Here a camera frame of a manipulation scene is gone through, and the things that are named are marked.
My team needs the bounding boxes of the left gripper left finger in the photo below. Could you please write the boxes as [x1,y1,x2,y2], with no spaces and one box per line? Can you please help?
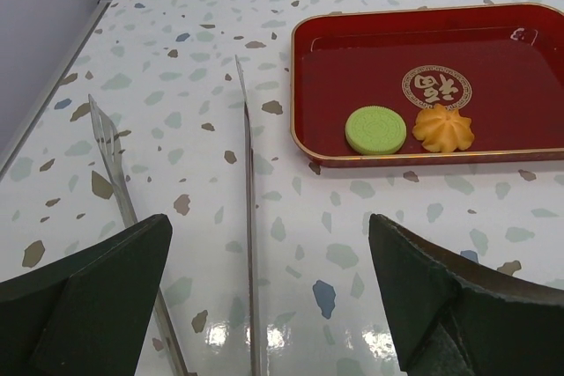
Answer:
[1,214,172,375]

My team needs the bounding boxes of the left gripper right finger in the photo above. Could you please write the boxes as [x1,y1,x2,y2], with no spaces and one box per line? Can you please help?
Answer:
[368,215,563,375]

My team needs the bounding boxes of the metal tongs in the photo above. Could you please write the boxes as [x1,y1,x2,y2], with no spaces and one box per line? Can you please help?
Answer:
[88,57,263,375]

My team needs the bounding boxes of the orange cookie on tray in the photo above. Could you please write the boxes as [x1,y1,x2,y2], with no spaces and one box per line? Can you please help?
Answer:
[412,104,475,153]

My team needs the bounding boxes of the green round cookie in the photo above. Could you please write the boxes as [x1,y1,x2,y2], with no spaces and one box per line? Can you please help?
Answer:
[345,106,407,155]

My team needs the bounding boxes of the red rectangular tray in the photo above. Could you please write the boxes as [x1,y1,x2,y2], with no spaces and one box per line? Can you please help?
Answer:
[290,4,563,167]

